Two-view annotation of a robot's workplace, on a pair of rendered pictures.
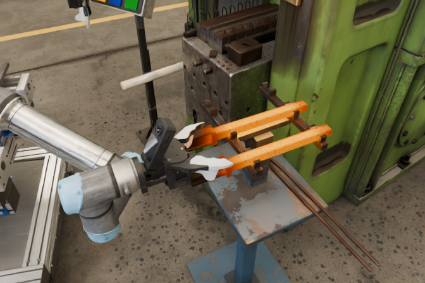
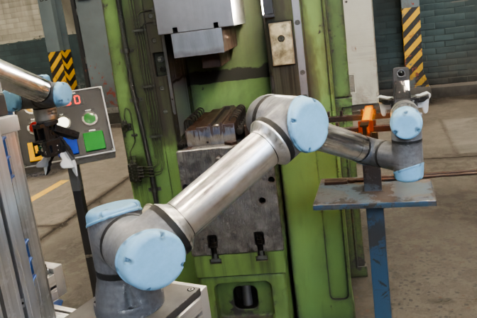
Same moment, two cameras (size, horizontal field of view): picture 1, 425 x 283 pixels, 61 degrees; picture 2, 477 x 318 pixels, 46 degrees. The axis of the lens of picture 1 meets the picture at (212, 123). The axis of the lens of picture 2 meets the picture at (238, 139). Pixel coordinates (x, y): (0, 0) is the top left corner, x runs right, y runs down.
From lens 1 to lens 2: 1.60 m
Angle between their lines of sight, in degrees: 51
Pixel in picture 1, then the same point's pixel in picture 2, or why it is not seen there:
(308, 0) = (302, 55)
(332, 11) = (327, 52)
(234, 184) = (370, 194)
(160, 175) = not seen: hidden behind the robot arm
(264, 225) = (424, 192)
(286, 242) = not seen: outside the picture
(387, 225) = (400, 271)
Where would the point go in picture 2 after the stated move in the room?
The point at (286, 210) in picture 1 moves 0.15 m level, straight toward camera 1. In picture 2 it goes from (418, 184) to (453, 192)
